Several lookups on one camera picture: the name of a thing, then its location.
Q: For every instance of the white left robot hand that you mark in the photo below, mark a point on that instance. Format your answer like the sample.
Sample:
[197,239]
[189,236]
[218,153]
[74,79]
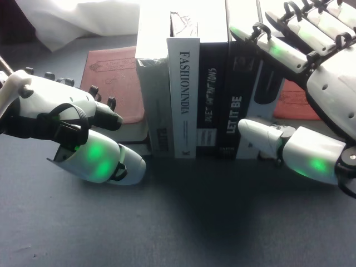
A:
[97,158]

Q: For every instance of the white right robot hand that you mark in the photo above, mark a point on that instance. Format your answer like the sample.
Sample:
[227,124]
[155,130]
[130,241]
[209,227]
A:
[328,91]

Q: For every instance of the black LET IT BE book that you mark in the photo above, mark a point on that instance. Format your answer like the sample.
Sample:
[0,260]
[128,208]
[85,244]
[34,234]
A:
[233,83]

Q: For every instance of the bright red embossed book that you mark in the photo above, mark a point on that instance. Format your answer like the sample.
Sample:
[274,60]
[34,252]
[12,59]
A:
[292,107]

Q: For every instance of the white book with black oval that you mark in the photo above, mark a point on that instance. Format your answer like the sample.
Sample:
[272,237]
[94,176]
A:
[268,89]

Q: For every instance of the faded pink embossed book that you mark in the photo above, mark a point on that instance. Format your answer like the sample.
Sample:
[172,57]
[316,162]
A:
[114,75]

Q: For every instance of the pale grey standing book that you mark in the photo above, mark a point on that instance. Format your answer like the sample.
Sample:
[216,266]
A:
[155,91]

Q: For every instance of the white FASHIONINDIA book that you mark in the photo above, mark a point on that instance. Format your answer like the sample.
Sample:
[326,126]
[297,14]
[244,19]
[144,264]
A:
[183,83]

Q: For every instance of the black book with scribbled title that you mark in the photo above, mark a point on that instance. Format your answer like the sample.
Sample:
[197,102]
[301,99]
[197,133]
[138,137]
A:
[211,91]

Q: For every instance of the grey table cloth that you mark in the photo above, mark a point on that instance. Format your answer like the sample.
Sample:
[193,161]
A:
[83,228]

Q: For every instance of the white draped cloth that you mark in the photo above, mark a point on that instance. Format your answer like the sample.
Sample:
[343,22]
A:
[78,19]

